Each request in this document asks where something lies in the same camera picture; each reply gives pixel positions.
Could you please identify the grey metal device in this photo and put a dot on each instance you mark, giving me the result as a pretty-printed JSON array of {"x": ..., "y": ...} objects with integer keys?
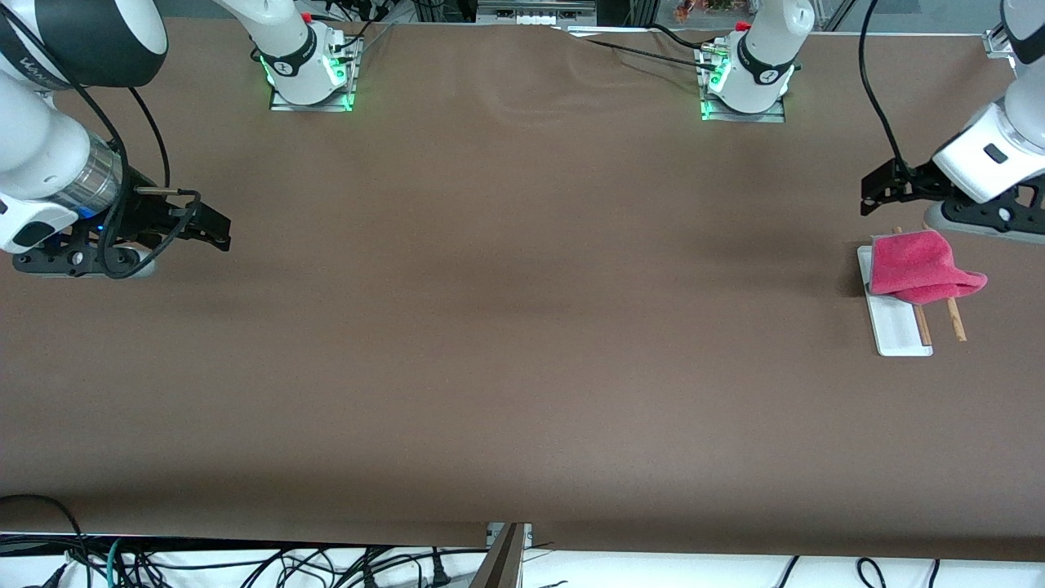
[{"x": 535, "y": 10}]

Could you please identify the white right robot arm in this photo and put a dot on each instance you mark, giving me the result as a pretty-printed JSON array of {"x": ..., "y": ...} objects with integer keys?
[{"x": 41, "y": 139}]

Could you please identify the pink and grey towel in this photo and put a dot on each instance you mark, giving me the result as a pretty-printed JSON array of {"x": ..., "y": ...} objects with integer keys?
[{"x": 914, "y": 261}]

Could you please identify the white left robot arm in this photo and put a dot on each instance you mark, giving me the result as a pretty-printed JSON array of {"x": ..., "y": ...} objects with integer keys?
[{"x": 971, "y": 167}]

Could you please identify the aluminium profile with bracket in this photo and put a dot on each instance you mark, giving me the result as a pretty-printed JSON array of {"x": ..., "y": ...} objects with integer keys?
[{"x": 502, "y": 563}]

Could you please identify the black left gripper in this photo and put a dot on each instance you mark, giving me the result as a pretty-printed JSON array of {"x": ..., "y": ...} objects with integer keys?
[{"x": 916, "y": 180}]

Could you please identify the orange packaged items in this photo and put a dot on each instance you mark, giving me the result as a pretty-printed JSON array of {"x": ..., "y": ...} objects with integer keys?
[{"x": 702, "y": 8}]

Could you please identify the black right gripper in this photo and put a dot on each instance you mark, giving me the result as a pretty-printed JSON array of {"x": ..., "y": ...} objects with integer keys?
[{"x": 145, "y": 214}]

